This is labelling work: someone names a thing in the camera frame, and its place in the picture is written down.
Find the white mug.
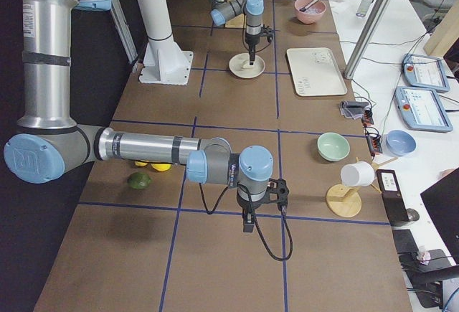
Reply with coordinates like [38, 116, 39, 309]
[340, 161, 375, 186]

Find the pink bowl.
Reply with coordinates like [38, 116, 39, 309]
[294, 0, 327, 24]

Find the metal brush tool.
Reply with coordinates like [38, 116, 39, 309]
[300, 0, 320, 12]

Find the grey folded cloth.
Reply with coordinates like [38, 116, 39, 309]
[339, 100, 369, 120]

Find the green lime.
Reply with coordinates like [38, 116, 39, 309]
[127, 172, 151, 190]

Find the cream round plate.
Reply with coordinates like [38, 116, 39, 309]
[229, 53, 265, 79]

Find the wooden cutting board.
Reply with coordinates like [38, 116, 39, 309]
[224, 14, 245, 29]

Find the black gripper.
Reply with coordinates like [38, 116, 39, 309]
[245, 34, 258, 65]
[237, 193, 259, 233]

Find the wooden mug stand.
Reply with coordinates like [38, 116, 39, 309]
[326, 157, 397, 217]

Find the green bowl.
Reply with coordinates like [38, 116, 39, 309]
[317, 132, 350, 162]

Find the white steamed bun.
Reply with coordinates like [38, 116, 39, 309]
[240, 60, 252, 70]

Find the black box device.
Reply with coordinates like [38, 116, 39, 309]
[376, 169, 410, 227]

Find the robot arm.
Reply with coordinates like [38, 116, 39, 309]
[1, 0, 204, 251]
[209, 0, 270, 66]

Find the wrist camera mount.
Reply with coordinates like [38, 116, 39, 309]
[262, 178, 289, 216]
[260, 25, 274, 44]

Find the aluminium frame post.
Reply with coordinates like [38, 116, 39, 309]
[344, 0, 391, 80]

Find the cream rectangular tray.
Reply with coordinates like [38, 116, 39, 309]
[286, 47, 347, 97]

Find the yellow lemon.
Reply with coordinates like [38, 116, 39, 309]
[133, 161, 149, 167]
[151, 163, 171, 172]

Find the teach pendant tablet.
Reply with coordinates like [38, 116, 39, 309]
[402, 54, 450, 93]
[395, 87, 453, 133]

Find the blue bowl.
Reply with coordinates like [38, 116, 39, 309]
[385, 130, 417, 156]

